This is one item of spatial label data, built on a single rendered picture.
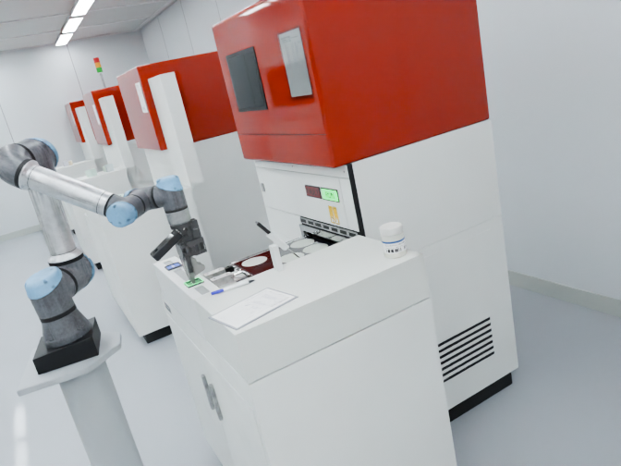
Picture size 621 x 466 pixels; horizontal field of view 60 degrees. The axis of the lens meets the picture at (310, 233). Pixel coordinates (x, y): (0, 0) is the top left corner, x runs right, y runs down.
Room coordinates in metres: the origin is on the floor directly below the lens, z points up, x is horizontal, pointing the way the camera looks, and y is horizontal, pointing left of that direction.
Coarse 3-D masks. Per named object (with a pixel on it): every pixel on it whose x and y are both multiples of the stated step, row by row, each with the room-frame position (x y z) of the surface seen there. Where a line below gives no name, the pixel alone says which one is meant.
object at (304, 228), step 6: (300, 228) 2.22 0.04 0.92; (306, 228) 2.18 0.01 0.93; (312, 228) 2.12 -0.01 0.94; (318, 228) 2.10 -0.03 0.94; (306, 234) 2.21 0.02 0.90; (318, 234) 2.09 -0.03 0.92; (324, 234) 2.04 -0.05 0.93; (330, 234) 2.00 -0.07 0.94; (336, 234) 1.97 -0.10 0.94; (336, 240) 1.96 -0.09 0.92; (342, 240) 1.92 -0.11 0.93
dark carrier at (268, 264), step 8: (296, 240) 2.14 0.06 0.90; (320, 240) 2.07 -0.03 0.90; (280, 248) 2.09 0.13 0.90; (288, 248) 2.06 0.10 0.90; (296, 248) 2.04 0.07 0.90; (256, 256) 2.04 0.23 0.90; (264, 256) 2.02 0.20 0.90; (240, 264) 1.98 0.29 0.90; (264, 264) 1.93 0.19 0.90; (272, 264) 1.91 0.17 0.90; (248, 272) 1.89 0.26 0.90; (256, 272) 1.86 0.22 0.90
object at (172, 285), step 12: (156, 264) 2.03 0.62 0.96; (168, 264) 2.01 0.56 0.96; (168, 276) 1.85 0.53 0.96; (180, 276) 1.83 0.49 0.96; (168, 288) 1.90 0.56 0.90; (180, 288) 1.70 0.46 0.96; (192, 288) 1.67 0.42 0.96; (204, 288) 1.65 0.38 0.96; (216, 288) 1.62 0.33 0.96; (168, 300) 1.97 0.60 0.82; (180, 300) 1.75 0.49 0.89; (192, 300) 1.58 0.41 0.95; (180, 312) 1.81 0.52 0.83; (192, 312) 1.62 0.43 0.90; (192, 324) 1.68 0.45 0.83; (204, 336) 1.56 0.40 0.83
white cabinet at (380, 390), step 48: (192, 336) 1.73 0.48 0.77; (384, 336) 1.44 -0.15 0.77; (432, 336) 1.51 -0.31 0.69; (192, 384) 1.99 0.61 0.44; (240, 384) 1.31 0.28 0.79; (288, 384) 1.29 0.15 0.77; (336, 384) 1.35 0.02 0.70; (384, 384) 1.42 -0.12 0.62; (432, 384) 1.50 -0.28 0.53; (240, 432) 1.45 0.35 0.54; (288, 432) 1.28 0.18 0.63; (336, 432) 1.34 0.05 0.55; (384, 432) 1.41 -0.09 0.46; (432, 432) 1.49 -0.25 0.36
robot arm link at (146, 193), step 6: (150, 186) 1.74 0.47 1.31; (126, 192) 1.74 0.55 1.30; (132, 192) 1.69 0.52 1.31; (138, 192) 1.69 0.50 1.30; (144, 192) 1.71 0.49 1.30; (150, 192) 1.70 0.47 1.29; (144, 198) 1.68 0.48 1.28; (150, 198) 1.70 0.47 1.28; (150, 204) 1.70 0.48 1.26; (156, 204) 1.72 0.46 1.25
